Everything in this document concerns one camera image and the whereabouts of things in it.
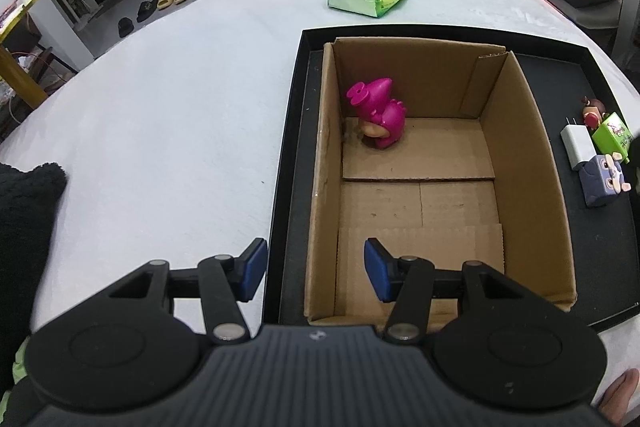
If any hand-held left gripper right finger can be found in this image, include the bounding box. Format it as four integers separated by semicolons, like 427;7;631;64
363;237;531;344

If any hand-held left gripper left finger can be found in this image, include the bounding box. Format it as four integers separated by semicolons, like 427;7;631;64
107;237;269;344

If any brown cardboard box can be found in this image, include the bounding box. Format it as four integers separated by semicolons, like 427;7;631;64
303;37;578;327

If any black shallow tray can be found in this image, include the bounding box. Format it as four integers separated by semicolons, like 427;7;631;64
261;25;640;333

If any white charger plug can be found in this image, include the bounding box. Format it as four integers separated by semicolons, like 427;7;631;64
560;117;598;171

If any purple cube toy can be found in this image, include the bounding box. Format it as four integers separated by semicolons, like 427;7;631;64
579;152;635;208

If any small brown-haired figurine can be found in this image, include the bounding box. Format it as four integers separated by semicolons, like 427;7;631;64
580;96;608;130

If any green cube toy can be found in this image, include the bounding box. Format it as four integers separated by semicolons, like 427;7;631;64
591;111;633;158

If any person's right hand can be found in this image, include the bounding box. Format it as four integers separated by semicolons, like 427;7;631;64
597;368;640;427

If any pink toy figure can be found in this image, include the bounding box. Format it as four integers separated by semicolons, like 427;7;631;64
345;77;408;151

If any black fuzzy cloth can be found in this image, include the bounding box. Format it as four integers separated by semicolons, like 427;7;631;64
0;162;68;388

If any person's green clothing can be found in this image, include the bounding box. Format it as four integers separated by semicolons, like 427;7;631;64
10;339;31;388

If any yellow table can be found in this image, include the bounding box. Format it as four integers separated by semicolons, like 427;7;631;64
0;0;51;110

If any white desk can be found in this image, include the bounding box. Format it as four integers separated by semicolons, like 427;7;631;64
612;0;640;68

